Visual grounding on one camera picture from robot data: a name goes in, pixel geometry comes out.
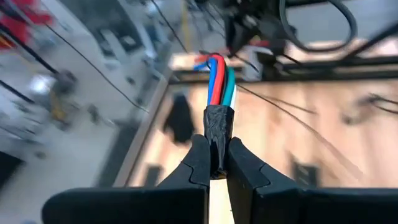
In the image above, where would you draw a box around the grey office chair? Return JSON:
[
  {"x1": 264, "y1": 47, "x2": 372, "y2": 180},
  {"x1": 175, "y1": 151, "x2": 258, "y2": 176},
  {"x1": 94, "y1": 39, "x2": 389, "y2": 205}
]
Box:
[{"x1": 93, "y1": 18, "x2": 162, "y2": 72}]

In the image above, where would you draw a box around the black glove with grey cuff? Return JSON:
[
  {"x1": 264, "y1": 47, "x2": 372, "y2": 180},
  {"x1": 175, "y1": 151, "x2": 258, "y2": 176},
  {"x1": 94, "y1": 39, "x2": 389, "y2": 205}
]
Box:
[{"x1": 162, "y1": 93, "x2": 197, "y2": 146}]

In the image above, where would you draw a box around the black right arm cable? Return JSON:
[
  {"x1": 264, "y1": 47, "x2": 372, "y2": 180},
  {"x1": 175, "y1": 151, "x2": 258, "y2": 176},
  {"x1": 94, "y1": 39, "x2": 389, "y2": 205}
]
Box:
[{"x1": 278, "y1": 0, "x2": 358, "y2": 54}]

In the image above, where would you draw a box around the black hanging cable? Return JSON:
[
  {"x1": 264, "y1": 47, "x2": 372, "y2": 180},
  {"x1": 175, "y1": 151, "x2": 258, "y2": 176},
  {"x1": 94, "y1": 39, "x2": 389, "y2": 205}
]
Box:
[
  {"x1": 45, "y1": 23, "x2": 149, "y2": 113},
  {"x1": 150, "y1": 0, "x2": 188, "y2": 53}
]

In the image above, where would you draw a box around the white cable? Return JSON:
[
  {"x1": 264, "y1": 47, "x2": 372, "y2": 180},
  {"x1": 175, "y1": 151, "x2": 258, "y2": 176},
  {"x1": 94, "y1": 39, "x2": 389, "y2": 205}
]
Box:
[{"x1": 230, "y1": 83, "x2": 238, "y2": 110}]

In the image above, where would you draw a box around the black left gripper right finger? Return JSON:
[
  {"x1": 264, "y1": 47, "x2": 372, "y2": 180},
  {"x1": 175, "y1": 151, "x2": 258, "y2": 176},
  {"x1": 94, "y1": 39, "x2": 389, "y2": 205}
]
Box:
[{"x1": 226, "y1": 136, "x2": 398, "y2": 224}]

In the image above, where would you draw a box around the blue cable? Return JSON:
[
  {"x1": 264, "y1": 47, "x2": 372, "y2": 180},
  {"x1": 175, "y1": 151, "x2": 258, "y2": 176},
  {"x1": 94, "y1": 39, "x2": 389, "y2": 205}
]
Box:
[{"x1": 192, "y1": 57, "x2": 218, "y2": 106}]

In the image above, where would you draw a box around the red bin rack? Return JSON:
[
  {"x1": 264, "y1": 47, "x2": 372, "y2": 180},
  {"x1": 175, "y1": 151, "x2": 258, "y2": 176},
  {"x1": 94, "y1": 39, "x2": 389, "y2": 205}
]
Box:
[{"x1": 0, "y1": 0, "x2": 53, "y2": 50}]

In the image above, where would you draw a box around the bundle of coloured cables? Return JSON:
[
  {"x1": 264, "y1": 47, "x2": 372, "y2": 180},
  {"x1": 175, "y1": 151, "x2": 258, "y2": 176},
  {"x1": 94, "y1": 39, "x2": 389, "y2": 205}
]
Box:
[{"x1": 194, "y1": 53, "x2": 227, "y2": 106}]

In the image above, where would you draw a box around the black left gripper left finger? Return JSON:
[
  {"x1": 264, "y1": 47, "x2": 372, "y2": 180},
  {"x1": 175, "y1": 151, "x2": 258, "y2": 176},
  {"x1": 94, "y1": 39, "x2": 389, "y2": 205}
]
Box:
[{"x1": 41, "y1": 134, "x2": 212, "y2": 224}]

